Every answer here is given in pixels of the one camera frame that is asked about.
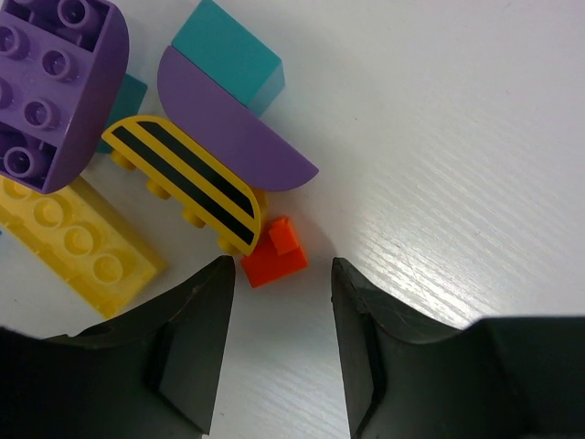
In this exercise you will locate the teal lego brick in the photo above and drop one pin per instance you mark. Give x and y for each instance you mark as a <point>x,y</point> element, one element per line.
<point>128,100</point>

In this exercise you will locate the purple half-round lego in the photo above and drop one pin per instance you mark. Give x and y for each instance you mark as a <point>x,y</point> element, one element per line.
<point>235,136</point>

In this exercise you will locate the orange lego brick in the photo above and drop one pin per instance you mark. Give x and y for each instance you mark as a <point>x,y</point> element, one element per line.
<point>279,253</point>

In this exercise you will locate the yellow black striped lego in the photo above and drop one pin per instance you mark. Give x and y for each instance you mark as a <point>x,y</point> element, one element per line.
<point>178,167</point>

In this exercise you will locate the teal lego block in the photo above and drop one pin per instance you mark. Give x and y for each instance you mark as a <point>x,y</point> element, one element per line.
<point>231,56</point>

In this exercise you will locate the dark purple lego brick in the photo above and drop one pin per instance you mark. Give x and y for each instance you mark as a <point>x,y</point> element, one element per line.
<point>62,65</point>

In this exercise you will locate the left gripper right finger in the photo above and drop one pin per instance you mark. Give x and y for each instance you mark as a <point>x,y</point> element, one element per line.
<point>407,375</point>

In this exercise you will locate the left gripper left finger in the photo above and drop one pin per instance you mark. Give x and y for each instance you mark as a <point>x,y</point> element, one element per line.
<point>151,372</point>

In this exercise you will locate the long yellow lego plate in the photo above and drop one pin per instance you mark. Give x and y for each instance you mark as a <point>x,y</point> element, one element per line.
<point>84,240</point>

